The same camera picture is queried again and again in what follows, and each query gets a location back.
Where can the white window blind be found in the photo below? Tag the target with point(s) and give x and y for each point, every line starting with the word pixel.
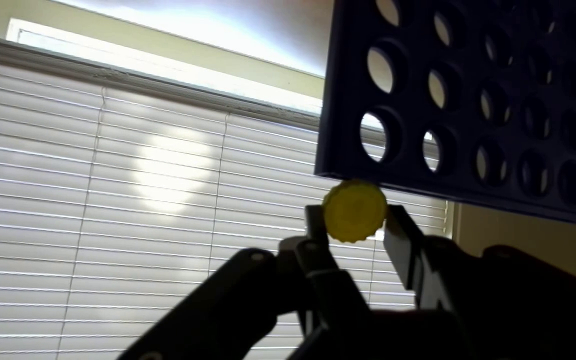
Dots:
pixel 101 232

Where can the blue upright gameboard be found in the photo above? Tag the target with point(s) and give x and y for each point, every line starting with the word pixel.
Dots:
pixel 488 100

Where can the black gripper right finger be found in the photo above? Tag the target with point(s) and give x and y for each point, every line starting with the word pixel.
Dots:
pixel 500 301

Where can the yellow game disc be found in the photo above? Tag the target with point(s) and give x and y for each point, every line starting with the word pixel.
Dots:
pixel 355 210

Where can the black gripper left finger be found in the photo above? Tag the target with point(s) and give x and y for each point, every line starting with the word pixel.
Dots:
pixel 235 301

